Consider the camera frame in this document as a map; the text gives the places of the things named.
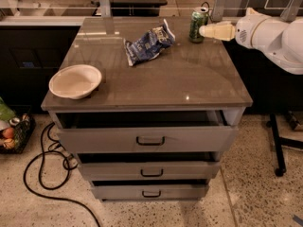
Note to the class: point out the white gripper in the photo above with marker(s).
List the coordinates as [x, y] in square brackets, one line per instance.
[244, 29]

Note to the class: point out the green soda can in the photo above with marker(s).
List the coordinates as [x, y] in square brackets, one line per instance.
[199, 17]

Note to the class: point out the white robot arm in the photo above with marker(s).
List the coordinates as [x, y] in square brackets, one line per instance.
[280, 42]

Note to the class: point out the white paper bowl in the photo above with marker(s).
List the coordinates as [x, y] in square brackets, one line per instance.
[75, 82]

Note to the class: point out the blue crumpled chip bag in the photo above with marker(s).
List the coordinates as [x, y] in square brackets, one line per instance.
[150, 45]

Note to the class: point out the dark background table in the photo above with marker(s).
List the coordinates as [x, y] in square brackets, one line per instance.
[145, 8]

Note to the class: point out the grey drawer cabinet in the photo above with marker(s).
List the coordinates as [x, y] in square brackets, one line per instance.
[187, 85]

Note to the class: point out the black stand leg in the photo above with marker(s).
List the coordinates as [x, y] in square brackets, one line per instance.
[279, 142]

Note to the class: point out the top grey drawer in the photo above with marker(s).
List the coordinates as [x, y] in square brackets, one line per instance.
[164, 139]

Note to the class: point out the grey drawer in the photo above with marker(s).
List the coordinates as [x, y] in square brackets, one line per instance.
[164, 139]
[147, 166]
[150, 190]

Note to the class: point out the middle grey drawer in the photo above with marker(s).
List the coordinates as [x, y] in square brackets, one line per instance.
[147, 166]

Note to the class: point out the bottom grey drawer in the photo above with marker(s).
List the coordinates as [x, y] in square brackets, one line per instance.
[150, 190]

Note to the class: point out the green bag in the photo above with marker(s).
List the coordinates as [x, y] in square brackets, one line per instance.
[6, 113]

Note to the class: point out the orange fruit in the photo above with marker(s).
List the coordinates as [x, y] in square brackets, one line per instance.
[8, 132]

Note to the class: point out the black wire fruit basket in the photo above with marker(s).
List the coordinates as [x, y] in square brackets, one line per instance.
[23, 128]

